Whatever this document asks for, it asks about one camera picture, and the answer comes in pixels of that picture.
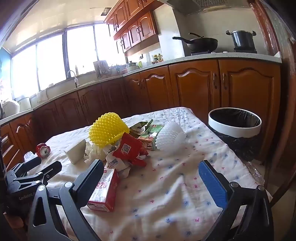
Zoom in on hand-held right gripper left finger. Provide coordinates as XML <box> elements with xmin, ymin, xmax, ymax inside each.
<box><xmin>28</xmin><ymin>159</ymin><xmax>104</xmax><ymax>241</ymax></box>

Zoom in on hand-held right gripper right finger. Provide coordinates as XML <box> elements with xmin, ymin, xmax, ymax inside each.
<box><xmin>198</xmin><ymin>159</ymin><xmax>275</xmax><ymax>241</ymax></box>

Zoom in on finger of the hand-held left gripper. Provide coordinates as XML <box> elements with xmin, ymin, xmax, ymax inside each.
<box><xmin>8</xmin><ymin>161</ymin><xmax>63</xmax><ymax>193</ymax></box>
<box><xmin>6</xmin><ymin>157</ymin><xmax>42</xmax><ymax>182</ymax></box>

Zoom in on white-rimmed black waste bin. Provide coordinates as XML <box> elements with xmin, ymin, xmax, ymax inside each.
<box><xmin>208</xmin><ymin>107</ymin><xmax>263</xmax><ymax>163</ymax></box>

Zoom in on green milk carton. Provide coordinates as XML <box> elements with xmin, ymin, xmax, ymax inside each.
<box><xmin>138</xmin><ymin>124</ymin><xmax>165</xmax><ymax>151</ymax></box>

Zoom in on small white foam net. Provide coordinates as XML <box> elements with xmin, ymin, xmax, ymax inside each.
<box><xmin>24</xmin><ymin>151</ymin><xmax>37</xmax><ymax>163</ymax></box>

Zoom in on red and white carton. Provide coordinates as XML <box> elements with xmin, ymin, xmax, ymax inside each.
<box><xmin>87</xmin><ymin>168</ymin><xmax>121</xmax><ymax>212</ymax></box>

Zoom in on red drink can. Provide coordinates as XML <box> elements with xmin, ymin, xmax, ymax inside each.
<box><xmin>35</xmin><ymin>143</ymin><xmax>51</xmax><ymax>159</ymax></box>

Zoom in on white and blue wrapper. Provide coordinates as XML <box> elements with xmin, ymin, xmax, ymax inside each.
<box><xmin>105</xmin><ymin>148</ymin><xmax>132</xmax><ymax>179</ymax></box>

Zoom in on crumpled white tissue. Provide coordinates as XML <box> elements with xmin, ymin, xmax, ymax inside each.
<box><xmin>84</xmin><ymin>141</ymin><xmax>107</xmax><ymax>164</ymax></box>

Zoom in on white floral tablecloth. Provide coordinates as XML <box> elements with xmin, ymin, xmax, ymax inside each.
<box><xmin>23</xmin><ymin>107</ymin><xmax>273</xmax><ymax>241</ymax></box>

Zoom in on clear plastic sheet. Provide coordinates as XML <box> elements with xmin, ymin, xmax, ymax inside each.
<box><xmin>246</xmin><ymin>160</ymin><xmax>264</xmax><ymax>183</ymax></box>

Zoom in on red crumpled packet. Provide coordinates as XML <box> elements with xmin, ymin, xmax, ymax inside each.
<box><xmin>112</xmin><ymin>133</ymin><xmax>149</xmax><ymax>167</ymax></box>

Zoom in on yellow foam fruit net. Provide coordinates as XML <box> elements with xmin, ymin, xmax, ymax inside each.
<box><xmin>88</xmin><ymin>112</ymin><xmax>130</xmax><ymax>148</ymax></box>

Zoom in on white rice cooker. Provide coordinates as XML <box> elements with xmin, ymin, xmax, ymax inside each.
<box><xmin>2</xmin><ymin>100</ymin><xmax>21</xmax><ymax>117</ymax></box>

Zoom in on white foam fruit net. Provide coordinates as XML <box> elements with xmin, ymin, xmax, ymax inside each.
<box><xmin>155</xmin><ymin>120</ymin><xmax>187</xmax><ymax>151</ymax></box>

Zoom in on chrome kitchen faucet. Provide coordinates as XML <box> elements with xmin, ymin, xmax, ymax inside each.
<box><xmin>67</xmin><ymin>70</ymin><xmax>79</xmax><ymax>88</ymax></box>

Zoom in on wooden lower cabinets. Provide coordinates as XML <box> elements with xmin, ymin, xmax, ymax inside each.
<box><xmin>0</xmin><ymin>58</ymin><xmax>281</xmax><ymax>172</ymax></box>

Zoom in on wooden cabinets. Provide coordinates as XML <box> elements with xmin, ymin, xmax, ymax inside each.
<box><xmin>0</xmin><ymin>58</ymin><xmax>281</xmax><ymax>172</ymax></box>
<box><xmin>104</xmin><ymin>0</ymin><xmax>167</xmax><ymax>54</ymax></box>

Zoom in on kitchen window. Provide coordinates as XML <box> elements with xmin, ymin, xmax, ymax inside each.
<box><xmin>10</xmin><ymin>23</ymin><xmax>126</xmax><ymax>98</ymax></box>

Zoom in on countertop utensil rack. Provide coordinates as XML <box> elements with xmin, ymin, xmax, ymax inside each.
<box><xmin>94</xmin><ymin>60</ymin><xmax>109</xmax><ymax>78</ymax></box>

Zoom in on gas stove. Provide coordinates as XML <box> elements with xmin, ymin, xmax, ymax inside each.
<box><xmin>191</xmin><ymin>47</ymin><xmax>258</xmax><ymax>56</ymax></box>

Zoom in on black wok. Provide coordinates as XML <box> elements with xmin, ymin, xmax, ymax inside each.
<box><xmin>172</xmin><ymin>32</ymin><xmax>219</xmax><ymax>52</ymax></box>

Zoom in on dark cooking pot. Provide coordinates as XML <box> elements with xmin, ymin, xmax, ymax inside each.
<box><xmin>226</xmin><ymin>30</ymin><xmax>257</xmax><ymax>49</ymax></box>

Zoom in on wooden upper cabinets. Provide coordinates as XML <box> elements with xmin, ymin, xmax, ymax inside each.
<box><xmin>104</xmin><ymin>0</ymin><xmax>167</xmax><ymax>54</ymax></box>

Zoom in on range hood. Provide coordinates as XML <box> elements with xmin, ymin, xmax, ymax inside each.
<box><xmin>166</xmin><ymin>0</ymin><xmax>229</xmax><ymax>15</ymax></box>

